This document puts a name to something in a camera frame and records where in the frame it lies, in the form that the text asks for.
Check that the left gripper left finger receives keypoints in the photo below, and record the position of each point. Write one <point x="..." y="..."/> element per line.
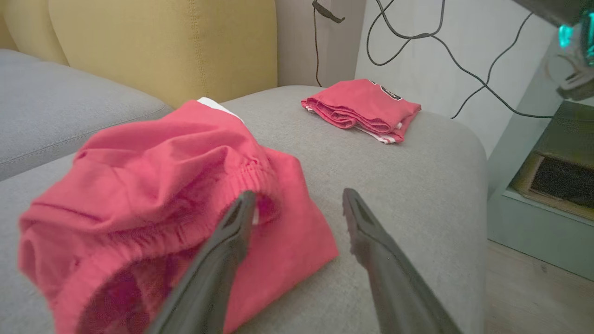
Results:
<point x="209" y="278"/>

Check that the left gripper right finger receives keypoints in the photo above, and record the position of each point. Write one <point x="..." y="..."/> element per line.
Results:
<point x="394" y="287"/>

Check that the red and white shirt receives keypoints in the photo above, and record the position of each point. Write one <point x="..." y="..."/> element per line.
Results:
<point x="162" y="153"/>

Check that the folded red garment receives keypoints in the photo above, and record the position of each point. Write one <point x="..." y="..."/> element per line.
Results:
<point x="362" y="99"/>

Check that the pale green cabinet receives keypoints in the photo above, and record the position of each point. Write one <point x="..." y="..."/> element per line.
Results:
<point x="524" y="232"/>

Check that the brown box with black face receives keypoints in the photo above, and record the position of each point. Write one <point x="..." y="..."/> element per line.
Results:
<point x="561" y="181"/>

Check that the yellow sofa back cushion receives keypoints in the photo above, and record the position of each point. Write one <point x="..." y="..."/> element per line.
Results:
<point x="162" y="46"/>
<point x="23" y="23"/>

